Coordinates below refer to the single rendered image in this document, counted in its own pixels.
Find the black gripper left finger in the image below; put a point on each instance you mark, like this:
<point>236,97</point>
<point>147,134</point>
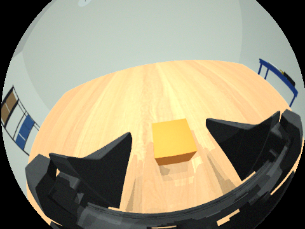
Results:
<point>103,171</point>

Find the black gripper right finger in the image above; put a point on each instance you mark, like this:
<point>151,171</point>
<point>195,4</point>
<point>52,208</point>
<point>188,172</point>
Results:
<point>242,143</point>

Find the orange block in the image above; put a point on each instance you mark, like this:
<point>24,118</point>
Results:
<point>172,142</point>

